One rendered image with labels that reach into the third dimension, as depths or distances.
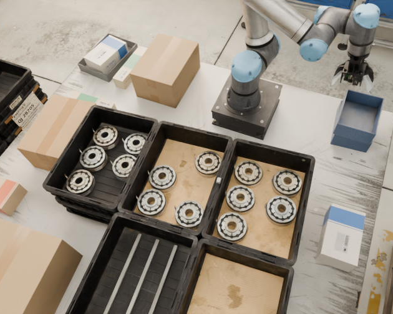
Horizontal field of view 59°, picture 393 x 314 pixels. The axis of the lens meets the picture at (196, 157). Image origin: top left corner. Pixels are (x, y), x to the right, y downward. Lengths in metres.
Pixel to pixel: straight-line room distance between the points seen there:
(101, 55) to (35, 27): 1.89
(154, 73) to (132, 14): 1.92
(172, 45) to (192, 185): 0.76
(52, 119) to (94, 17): 2.11
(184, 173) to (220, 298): 0.47
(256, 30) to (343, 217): 0.77
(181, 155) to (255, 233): 0.42
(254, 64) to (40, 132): 0.92
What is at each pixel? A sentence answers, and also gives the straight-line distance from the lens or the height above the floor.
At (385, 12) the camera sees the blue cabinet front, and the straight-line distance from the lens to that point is 2.96.
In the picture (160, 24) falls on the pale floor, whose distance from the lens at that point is 3.34.
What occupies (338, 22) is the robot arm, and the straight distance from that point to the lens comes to 1.26.
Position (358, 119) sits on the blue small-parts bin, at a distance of 1.63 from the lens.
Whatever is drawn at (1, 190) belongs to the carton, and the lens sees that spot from 1.62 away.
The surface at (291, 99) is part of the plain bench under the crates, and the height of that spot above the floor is 0.70.
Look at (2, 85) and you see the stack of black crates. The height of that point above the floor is 0.49.
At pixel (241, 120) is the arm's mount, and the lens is 1.50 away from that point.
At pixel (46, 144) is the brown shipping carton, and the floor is 0.86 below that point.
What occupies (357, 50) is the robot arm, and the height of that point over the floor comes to 1.17.
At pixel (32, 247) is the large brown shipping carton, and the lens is 1.30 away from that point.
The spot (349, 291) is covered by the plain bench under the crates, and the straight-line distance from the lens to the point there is 1.38.
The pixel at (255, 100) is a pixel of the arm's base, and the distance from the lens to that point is 1.51.
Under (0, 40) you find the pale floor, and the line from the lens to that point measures 3.76.
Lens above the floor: 1.99
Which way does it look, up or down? 58 degrees down
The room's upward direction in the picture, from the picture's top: 7 degrees counter-clockwise
